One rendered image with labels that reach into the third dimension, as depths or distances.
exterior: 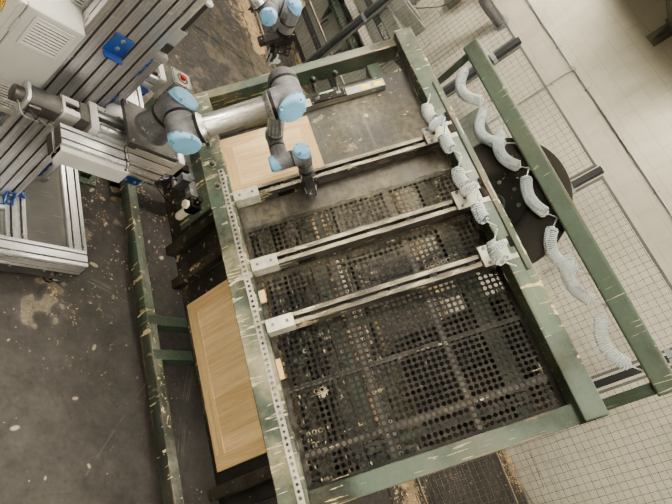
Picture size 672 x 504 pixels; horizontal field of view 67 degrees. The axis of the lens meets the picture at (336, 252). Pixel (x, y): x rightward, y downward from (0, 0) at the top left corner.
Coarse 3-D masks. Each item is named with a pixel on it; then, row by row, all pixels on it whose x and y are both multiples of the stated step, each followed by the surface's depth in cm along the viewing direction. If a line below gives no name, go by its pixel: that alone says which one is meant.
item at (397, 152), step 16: (432, 128) 248; (400, 144) 258; (416, 144) 258; (432, 144) 258; (352, 160) 257; (368, 160) 256; (384, 160) 258; (400, 160) 262; (288, 176) 255; (320, 176) 254; (336, 176) 258; (240, 192) 253; (256, 192) 252; (272, 192) 254; (288, 192) 258
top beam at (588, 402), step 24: (408, 48) 281; (408, 72) 284; (432, 72) 273; (432, 96) 266; (456, 144) 253; (504, 264) 229; (528, 288) 219; (528, 312) 219; (552, 312) 214; (552, 336) 210; (552, 360) 209; (576, 360) 205; (576, 384) 202; (576, 408) 200; (600, 408) 197
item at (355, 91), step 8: (376, 80) 281; (352, 88) 280; (360, 88) 279; (368, 88) 279; (376, 88) 280; (384, 88) 282; (344, 96) 278; (352, 96) 280; (320, 104) 278; (328, 104) 280; (264, 120) 276; (240, 128) 276; (248, 128) 278
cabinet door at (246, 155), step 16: (288, 128) 274; (304, 128) 273; (224, 144) 273; (240, 144) 272; (256, 144) 272; (288, 144) 270; (240, 160) 268; (256, 160) 267; (320, 160) 264; (240, 176) 264; (256, 176) 263; (272, 176) 262
